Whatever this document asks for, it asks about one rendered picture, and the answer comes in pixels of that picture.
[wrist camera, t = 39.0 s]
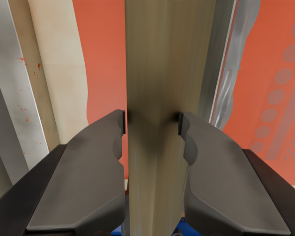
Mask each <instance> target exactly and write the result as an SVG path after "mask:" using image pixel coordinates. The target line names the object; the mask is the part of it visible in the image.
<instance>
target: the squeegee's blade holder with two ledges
mask: <svg viewBox="0 0 295 236"><path fill-rule="evenodd" d="M238 4H239V0H216V4H215V9H214V16H213V22H212V28H211V33H210V39H209V45H208V50H207V56H206V63H205V69H204V74H203V80H202V85H201V91H200V97H199V104H198V110H197V116H198V117H199V118H201V119H203V120H204V121H206V122H208V123H210V124H211V125H212V123H213V118H214V113H215V108H216V104H217V100H218V95H219V91H220V86H221V81H222V77H223V72H224V68H225V64H226V59H227V54H228V50H229V45H230V41H231V36H232V32H233V27H234V23H235V18H236V13H237V9H238ZM189 167H190V166H189V164H188V168H187V173H186V179H185V185H184V192H185V187H186V181H187V176H188V171H189ZM184 192H183V197H182V203H181V208H180V210H182V211H184Z"/></svg>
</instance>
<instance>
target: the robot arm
mask: <svg viewBox="0 0 295 236"><path fill-rule="evenodd" d="M123 134H125V110H120V109H117V110H114V111H113V112H111V113H109V114H108V115H106V116H104V117H102V118H101V119H99V120H97V121H96V122H94V123H92V124H90V125H88V126H87V127H85V128H84V129H83V130H81V131H80V132H79V133H77V134H76V135H75V136H74V137H73V138H72V139H71V140H70V141H69V142H68V143H67V144H58V145H57V146H56V147H55V148H54V149H53V150H52V151H51V152H50V153H49V154H48V155H47V156H45V157H44V158H43V159H42V160H41V161H40V162H39V163H38V164H37V165H36V166H34V167H33V168H32V169H31V170H30V171H29V172H28V173H27V174H26V175H24V176H23V177H22V178H21V179H20V180H19V181H18V182H17V183H16V184H14V185H13V186H12V187H11V188H10V189H9V190H8V191H7V192H6V193H5V194H4V195H3V196H2V197H1V198H0V236H112V234H111V232H112V231H114V230H115V229H116V228H117V227H119V226H120V225H121V224H122V223H123V222H124V220H125V175H124V166H123V165H122V164H121V163H120V162H119V159H120V158H121V157H122V136H123ZM178 135H180V136H181V138H182V139H183V140H184V141H185V147H184V155H183V157H184V159H185V160H186V161H187V162H188V164H189V166H190V167H189V171H188V176H187V181H186V187H185V192H184V215H185V220H186V222H187V223H188V225H189V226H190V227H192V228H193V229H194V230H196V231H197V232H198V233H200V234H201V235H202V236H295V188H294V187H293V186H292V185H291V184H289V183H288V182H287V181H286V180H285V179H284V178H282V177H281V176H280V175H279V174H278V173H277V172H276V171H274V170H273V169H272V168H271V167H270V166H269V165H268V164H266V163H265V162H264V161H263V160H262V159H261V158H259V157H258V156H257V155H256V154H255V153H254V152H253V151H251V150H250V149H242V148H241V147H240V146H239V145H238V144H237V143H236V142H235V141H234V140H233V139H231V138H230V137H229V136H228V135H227V134H225V133H224V132H222V131H221V130H219V129H218V128H216V127H215V126H213V125H211V124H210V123H208V122H206V121H204V120H203V119H201V118H199V117H198V116H196V115H194V114H192V113H191V112H189V111H185V112H180V113H179V116H178Z"/></svg>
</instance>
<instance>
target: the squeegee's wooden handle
mask: <svg viewBox="0 0 295 236"><path fill-rule="evenodd" d="M215 4H216V0H125V56H126V95H127V135H128V174H129V214H130V236H171V235H172V233H173V231H174V230H175V228H176V226H177V224H178V223H179V221H180V219H181V216H182V210H180V208H181V203H182V197H183V192H184V185H185V179H186V173H187V168H188V162H187V161H186V160H185V159H184V157H183V155H184V147H185V141H184V140H183V139H182V138H181V136H180V135H178V116H179V113H180V112H185V111H189V112H191V113H192V114H194V115H197V110H198V104H199V97H200V91H201V85H202V80H203V74H204V69H205V63H206V58H207V50H208V45H209V39H210V33H211V28H212V22H213V16H214V9H215Z"/></svg>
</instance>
